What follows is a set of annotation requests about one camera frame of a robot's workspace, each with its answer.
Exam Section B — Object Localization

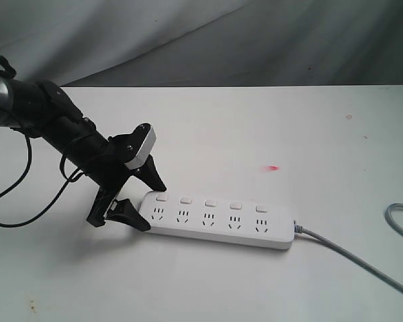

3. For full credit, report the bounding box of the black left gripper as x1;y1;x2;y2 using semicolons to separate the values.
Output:
86;133;167;231

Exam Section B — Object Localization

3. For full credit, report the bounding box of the white five-outlet power strip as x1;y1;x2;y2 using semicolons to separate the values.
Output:
139;191;294;250

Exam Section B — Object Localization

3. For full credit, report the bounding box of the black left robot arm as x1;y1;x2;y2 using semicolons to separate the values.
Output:
0;56;167;231

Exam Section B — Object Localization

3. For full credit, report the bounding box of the grey backdrop cloth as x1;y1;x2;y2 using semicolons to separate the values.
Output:
0;1;403;87

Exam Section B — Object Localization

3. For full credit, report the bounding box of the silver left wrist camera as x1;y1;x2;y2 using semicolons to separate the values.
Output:
124;123;156;170

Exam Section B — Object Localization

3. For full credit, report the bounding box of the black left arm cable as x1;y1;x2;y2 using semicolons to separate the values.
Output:
0;129;98;228

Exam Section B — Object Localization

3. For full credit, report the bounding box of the grey power cable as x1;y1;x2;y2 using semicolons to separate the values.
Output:
292;203;403;302

